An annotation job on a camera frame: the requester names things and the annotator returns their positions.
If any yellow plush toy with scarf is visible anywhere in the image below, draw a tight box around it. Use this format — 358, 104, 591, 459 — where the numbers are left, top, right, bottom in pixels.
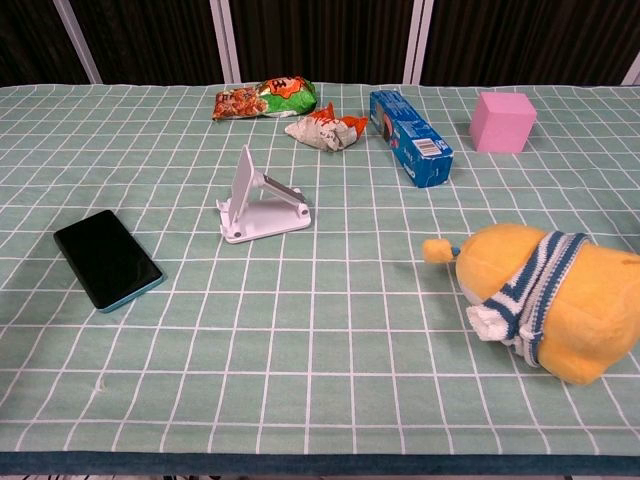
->
422, 223, 640, 386

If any green checkered tablecloth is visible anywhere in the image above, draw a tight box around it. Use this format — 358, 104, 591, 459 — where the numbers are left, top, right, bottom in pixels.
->
0, 81, 640, 476

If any white folding phone stand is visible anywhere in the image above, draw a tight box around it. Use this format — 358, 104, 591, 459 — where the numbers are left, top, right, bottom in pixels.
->
215, 144, 313, 245

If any orange green snack bag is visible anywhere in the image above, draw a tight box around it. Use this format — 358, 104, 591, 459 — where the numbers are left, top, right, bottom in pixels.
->
211, 76, 318, 122

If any pink cube block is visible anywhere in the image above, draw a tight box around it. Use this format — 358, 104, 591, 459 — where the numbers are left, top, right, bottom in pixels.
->
468, 91, 538, 154

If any white frame post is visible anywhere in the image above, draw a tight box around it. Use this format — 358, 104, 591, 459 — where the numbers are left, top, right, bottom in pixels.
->
208, 0, 243, 85
620, 55, 640, 86
402, 0, 434, 86
52, 0, 104, 85

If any black smartphone blue case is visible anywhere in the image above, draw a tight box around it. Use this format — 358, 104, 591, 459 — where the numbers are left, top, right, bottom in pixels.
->
53, 209, 167, 315

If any blue cookie box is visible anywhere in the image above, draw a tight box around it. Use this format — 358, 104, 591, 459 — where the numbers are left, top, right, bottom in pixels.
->
369, 89, 456, 189

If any crumpled white orange wrapper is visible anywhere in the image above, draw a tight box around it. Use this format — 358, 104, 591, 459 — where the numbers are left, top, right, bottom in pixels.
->
284, 101, 369, 153

